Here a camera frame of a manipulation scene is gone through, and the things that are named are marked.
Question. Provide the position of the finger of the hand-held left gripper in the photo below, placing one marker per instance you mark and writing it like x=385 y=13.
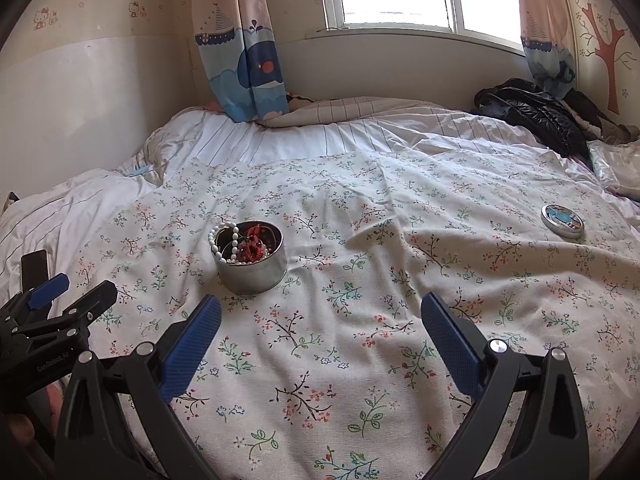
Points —
x=47 y=291
x=90 y=302

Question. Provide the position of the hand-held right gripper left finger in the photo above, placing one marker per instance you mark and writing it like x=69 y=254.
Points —
x=192 y=345

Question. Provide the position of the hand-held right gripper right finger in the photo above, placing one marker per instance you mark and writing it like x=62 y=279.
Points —
x=452 y=345

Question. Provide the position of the round metal tin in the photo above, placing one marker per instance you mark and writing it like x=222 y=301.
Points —
x=255 y=275

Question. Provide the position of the person's left hand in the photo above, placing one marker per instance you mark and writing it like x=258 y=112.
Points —
x=20 y=430

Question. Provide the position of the dark flat rectangular object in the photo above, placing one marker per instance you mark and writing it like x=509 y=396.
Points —
x=35 y=267

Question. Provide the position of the floral printed cloth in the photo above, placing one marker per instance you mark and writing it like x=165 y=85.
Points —
x=350 y=260

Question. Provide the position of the blue face mask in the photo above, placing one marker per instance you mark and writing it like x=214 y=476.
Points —
x=140 y=170

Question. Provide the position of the round tin lid blue print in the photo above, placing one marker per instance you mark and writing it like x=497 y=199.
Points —
x=562 y=220

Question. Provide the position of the clear plastic bag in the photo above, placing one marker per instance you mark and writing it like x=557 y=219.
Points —
x=615 y=165

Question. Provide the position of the black jacket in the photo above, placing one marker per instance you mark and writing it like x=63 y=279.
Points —
x=545 y=110

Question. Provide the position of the beige striped blanket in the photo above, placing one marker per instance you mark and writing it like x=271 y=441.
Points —
x=340 y=110

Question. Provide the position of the whale print curtain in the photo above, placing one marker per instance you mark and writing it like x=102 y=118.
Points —
x=250 y=60

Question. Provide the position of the boat print curtain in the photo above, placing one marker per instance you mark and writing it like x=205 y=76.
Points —
x=545 y=35

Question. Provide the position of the red tree wall sticker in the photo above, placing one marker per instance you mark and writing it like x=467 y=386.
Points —
x=612 y=60

